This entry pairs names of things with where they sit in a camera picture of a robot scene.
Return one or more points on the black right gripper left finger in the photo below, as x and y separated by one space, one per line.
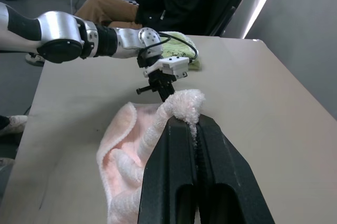
168 171

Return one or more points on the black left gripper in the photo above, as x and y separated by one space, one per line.
158 80

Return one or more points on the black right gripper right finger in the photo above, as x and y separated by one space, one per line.
226 176

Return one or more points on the white patterned shoe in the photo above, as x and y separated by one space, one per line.
34 59
14 123

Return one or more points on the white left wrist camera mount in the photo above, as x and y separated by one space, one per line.
173 65

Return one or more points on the pink fluffy towel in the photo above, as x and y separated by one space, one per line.
123 134

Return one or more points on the green folded towel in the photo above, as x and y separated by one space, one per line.
181 44

